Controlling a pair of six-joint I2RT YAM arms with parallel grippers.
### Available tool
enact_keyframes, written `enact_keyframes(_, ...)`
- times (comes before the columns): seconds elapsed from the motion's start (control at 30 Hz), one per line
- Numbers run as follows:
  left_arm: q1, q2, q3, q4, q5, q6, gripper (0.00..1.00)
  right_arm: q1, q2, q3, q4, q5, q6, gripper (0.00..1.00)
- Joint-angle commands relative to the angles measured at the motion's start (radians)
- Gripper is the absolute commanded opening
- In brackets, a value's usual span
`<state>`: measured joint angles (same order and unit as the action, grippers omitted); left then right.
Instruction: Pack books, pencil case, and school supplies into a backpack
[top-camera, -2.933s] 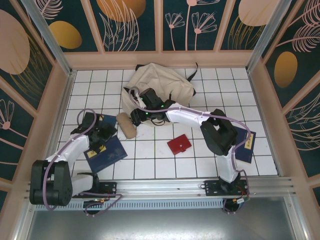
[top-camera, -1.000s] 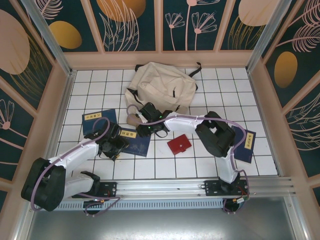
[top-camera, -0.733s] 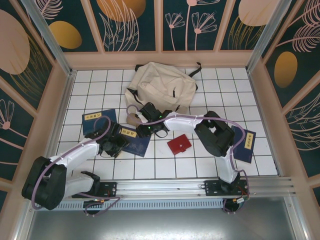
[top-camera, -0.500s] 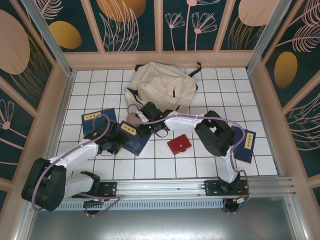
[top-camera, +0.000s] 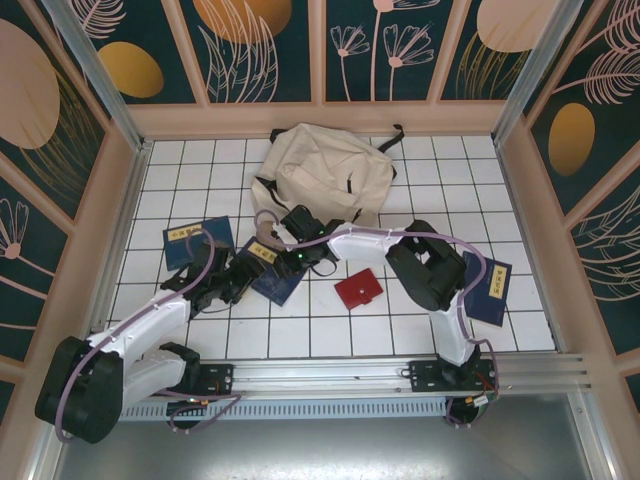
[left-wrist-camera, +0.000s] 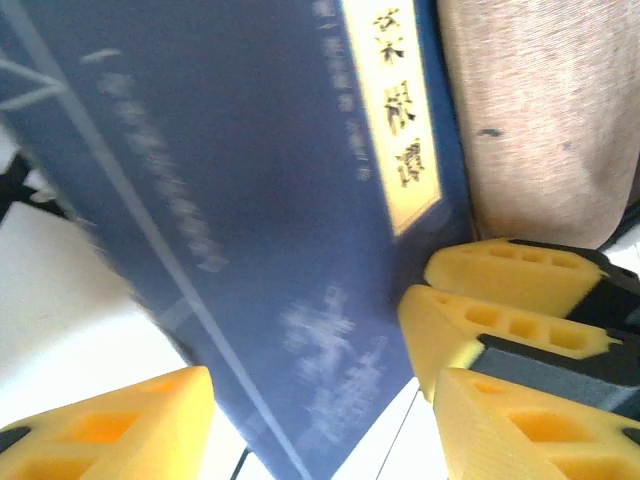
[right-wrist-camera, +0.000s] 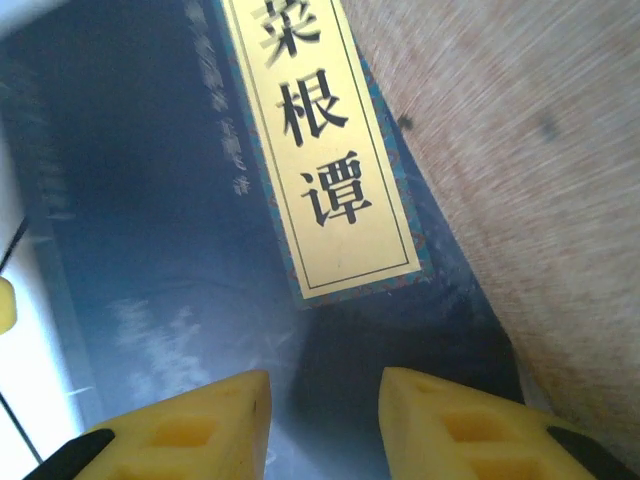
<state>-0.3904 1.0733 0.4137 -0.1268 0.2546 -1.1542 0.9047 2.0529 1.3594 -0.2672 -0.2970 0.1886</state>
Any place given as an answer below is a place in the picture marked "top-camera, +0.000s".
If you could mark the blue book with yellow label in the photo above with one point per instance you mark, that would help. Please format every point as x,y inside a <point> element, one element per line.
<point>175,250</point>
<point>492,300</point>
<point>277,290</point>

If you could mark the cream canvas backpack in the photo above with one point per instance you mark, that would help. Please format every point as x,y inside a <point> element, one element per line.
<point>320,165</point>

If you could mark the red snap wallet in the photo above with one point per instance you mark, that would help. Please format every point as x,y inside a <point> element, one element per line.
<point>350,292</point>

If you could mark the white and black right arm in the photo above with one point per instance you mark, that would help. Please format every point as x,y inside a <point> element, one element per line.
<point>360,245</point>

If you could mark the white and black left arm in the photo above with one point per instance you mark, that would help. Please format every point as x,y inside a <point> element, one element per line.
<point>145,315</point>

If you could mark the grey metal sheet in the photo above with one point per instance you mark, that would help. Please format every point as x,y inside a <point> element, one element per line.
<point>320,450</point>

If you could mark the green circuit board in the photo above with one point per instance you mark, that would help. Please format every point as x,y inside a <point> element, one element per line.
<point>484,401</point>

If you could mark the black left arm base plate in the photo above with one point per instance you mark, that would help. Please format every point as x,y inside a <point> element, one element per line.
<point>220,377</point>

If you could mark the aluminium side rail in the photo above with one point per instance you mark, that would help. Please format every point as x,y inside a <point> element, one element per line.
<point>118,250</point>
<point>556,335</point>

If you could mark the aluminium mounting rail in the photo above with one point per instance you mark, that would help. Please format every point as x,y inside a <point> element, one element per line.
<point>320,372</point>

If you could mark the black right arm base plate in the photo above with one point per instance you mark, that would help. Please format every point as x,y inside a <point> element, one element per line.
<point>422,375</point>

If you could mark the aluminium corner post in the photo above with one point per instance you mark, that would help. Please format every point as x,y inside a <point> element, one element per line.
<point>100,75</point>
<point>529,75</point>

